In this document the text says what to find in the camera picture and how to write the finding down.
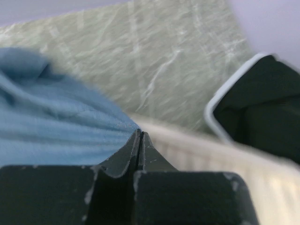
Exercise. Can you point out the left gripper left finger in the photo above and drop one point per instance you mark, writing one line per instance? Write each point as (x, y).
(71, 195)

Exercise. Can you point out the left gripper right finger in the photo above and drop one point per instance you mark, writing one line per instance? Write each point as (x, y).
(167, 196)

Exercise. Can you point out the blue fabric pillowcase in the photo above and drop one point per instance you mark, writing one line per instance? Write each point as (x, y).
(52, 119)

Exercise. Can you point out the cream pillow with bear print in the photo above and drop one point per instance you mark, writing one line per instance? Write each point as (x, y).
(273, 182)

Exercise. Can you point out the black garment pile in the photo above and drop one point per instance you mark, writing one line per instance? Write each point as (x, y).
(260, 107)

